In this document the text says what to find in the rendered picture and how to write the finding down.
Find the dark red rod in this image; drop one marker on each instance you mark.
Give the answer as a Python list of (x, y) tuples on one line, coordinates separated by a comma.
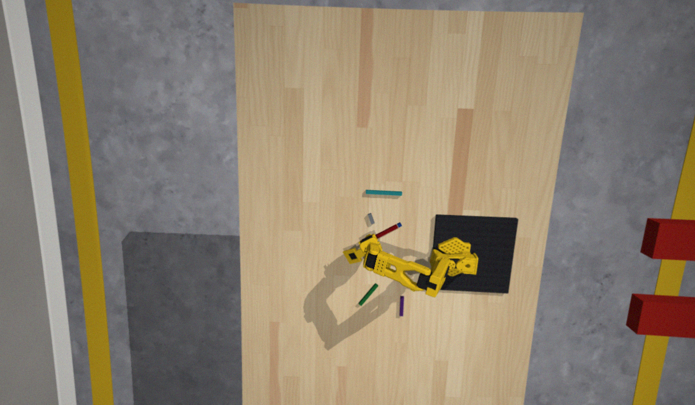
[(386, 231)]

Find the dark green rod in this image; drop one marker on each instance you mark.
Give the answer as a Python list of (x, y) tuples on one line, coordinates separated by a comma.
[(368, 294)]

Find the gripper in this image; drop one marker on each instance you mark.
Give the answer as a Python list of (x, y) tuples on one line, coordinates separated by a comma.
[(354, 256)]

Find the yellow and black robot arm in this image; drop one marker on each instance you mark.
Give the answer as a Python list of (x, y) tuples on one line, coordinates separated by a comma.
[(380, 264)]

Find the turquoise rod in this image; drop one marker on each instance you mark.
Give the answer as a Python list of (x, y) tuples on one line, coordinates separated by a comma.
[(379, 192)]

